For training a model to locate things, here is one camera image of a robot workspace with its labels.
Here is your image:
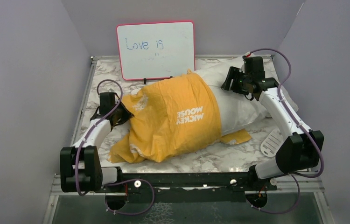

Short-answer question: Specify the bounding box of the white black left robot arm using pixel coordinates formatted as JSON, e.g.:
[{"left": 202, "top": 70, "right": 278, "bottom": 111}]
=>
[{"left": 60, "top": 92, "right": 133, "bottom": 195}]

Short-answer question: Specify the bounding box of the white pillow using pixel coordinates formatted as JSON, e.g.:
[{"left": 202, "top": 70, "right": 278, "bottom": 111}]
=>
[{"left": 193, "top": 56, "right": 299, "bottom": 137}]

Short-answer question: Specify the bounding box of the white printed label tag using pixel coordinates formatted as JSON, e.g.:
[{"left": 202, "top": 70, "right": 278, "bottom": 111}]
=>
[{"left": 260, "top": 128, "right": 284, "bottom": 158}]

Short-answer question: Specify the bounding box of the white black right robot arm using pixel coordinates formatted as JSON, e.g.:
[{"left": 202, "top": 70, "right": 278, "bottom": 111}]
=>
[{"left": 221, "top": 56, "right": 324, "bottom": 190}]

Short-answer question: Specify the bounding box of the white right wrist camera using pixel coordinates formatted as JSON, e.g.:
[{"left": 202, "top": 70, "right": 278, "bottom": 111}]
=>
[{"left": 243, "top": 52, "right": 252, "bottom": 59}]

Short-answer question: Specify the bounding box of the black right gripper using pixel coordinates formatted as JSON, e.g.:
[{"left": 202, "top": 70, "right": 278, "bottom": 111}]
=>
[{"left": 223, "top": 67, "right": 252, "bottom": 96}]

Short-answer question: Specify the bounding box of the pink framed whiteboard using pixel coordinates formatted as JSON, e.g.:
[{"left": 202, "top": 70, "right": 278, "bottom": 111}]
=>
[{"left": 116, "top": 21, "right": 196, "bottom": 81}]

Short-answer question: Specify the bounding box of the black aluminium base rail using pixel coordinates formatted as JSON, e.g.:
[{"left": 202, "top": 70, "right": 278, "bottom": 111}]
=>
[{"left": 50, "top": 172, "right": 324, "bottom": 205}]

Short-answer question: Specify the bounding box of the blue yellow Mickey pillowcase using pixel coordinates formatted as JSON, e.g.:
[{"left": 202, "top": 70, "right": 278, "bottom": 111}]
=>
[{"left": 108, "top": 71, "right": 251, "bottom": 163}]

